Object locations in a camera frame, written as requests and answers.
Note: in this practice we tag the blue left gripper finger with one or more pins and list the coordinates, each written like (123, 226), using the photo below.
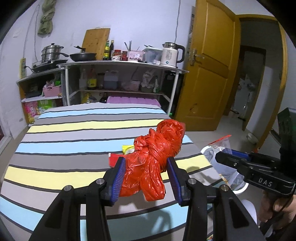
(241, 155)

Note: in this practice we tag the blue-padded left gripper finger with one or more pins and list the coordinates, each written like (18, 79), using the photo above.
(114, 179)
(178, 179)

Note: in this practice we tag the clear zip bag red edge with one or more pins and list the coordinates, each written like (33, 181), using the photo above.
(221, 145)

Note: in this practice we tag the red plastic bag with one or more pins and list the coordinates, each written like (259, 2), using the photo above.
(149, 159)

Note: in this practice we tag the yellow chip bag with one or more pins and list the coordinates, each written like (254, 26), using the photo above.
(127, 149)

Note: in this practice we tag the white trash bin with liner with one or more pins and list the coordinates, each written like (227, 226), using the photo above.
(228, 174)

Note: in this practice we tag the person's right hand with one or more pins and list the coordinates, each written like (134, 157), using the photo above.
(268, 208)

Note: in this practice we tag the yellow label oil bottle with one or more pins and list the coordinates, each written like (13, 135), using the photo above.
(91, 79)

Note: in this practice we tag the white oil jug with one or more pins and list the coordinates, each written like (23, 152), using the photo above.
(111, 79)

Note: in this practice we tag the white metal shelf rack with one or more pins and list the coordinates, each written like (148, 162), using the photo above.
(67, 66)

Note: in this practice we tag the pink plastic basket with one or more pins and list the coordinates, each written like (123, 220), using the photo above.
(52, 91)

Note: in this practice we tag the wooden side shelf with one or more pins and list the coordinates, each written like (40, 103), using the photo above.
(31, 93)

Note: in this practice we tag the wooden door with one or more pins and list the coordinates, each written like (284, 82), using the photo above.
(212, 65)

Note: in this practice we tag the white electric kettle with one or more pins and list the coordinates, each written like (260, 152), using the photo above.
(170, 54)

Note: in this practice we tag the clear plastic storage box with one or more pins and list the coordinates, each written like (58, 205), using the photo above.
(152, 55)

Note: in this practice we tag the red lid sauce jar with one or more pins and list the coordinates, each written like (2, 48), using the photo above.
(116, 56)

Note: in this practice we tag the green glass bottle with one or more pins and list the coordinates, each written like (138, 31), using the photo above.
(106, 51)

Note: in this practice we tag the pink utensil holder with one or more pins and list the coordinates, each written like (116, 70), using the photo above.
(135, 56)

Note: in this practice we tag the black frying pan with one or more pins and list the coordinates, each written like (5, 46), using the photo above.
(81, 56)

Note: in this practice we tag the black induction cooker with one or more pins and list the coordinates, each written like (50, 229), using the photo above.
(47, 65)

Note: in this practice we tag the dark sauce bottle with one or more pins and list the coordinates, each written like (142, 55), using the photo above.
(111, 49)

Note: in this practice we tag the wooden cutting board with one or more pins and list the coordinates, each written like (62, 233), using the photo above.
(95, 41)

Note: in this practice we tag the stainless steel steamer pot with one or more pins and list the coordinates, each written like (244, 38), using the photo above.
(51, 52)

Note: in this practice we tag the green hanging cloth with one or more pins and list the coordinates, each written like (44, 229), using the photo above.
(46, 23)

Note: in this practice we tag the power strip on wall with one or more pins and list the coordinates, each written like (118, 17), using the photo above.
(22, 71)

